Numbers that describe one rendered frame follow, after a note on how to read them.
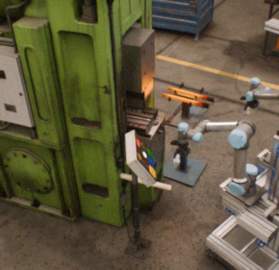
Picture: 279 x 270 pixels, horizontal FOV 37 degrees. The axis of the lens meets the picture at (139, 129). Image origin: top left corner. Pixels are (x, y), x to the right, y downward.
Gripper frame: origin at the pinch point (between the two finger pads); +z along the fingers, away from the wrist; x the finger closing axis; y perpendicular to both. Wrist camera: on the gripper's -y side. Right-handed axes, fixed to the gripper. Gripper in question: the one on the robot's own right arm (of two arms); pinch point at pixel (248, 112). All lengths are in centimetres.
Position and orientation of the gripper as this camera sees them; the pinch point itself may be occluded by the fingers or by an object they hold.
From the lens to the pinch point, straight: 386.4
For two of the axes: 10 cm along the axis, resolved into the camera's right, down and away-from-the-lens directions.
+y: 6.8, 4.3, -6.0
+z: 0.3, 7.9, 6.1
